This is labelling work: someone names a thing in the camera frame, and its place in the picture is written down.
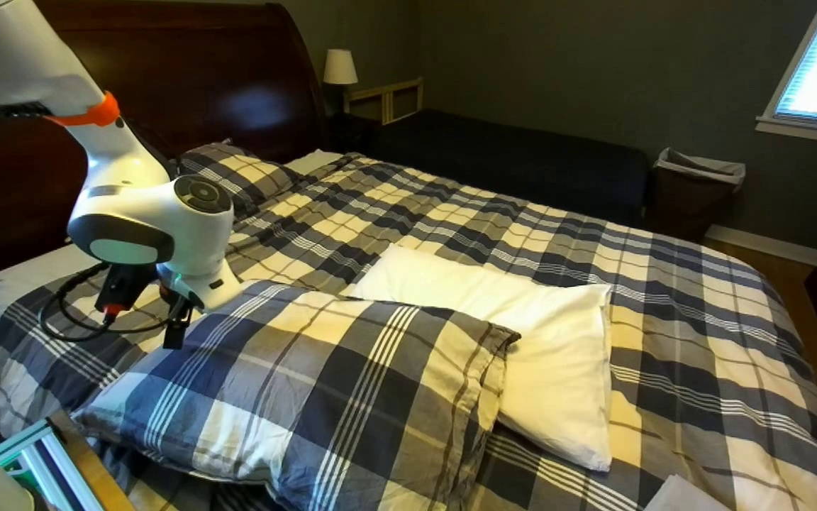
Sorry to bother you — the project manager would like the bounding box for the table lamp white shade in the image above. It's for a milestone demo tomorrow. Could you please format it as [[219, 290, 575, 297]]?
[[322, 44, 364, 91]]

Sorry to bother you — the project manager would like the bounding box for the white bed sheet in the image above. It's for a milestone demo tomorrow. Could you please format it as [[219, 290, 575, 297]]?
[[0, 241, 99, 328]]

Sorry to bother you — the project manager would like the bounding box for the dark wooden headboard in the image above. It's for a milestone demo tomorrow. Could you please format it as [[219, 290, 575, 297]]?
[[0, 0, 330, 364]]

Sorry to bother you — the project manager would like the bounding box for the orange strap on arm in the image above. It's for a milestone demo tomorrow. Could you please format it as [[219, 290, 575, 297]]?
[[46, 91, 124, 131]]

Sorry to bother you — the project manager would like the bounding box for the checked plaid comforter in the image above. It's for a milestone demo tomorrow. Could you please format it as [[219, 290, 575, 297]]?
[[0, 148, 817, 511]]

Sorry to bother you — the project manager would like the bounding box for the teal wooden frame stand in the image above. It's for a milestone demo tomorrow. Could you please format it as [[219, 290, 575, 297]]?
[[0, 405, 136, 511]]

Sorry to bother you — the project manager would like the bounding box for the brown lined waste bin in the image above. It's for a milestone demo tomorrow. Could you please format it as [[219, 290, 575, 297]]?
[[649, 143, 748, 241]]

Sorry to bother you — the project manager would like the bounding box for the large checked pillow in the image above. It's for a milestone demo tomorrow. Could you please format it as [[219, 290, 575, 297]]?
[[72, 281, 523, 511]]

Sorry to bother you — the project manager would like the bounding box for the small checked pillow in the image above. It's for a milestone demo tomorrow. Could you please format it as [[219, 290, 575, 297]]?
[[177, 139, 300, 222]]

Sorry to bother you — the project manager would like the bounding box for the light wooden shelf box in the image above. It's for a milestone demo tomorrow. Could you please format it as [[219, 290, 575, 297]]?
[[347, 75, 427, 126]]

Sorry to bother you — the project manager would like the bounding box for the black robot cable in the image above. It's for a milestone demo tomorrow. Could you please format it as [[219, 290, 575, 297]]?
[[41, 261, 188, 345]]

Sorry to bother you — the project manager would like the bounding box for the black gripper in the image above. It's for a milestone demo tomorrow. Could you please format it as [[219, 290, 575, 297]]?
[[95, 264, 200, 351]]

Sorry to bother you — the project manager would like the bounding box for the white pillow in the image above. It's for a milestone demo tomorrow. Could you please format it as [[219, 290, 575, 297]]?
[[340, 241, 615, 474]]

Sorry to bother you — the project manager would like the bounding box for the dark futon sofa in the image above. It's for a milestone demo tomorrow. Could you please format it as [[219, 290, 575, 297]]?
[[370, 107, 655, 230]]

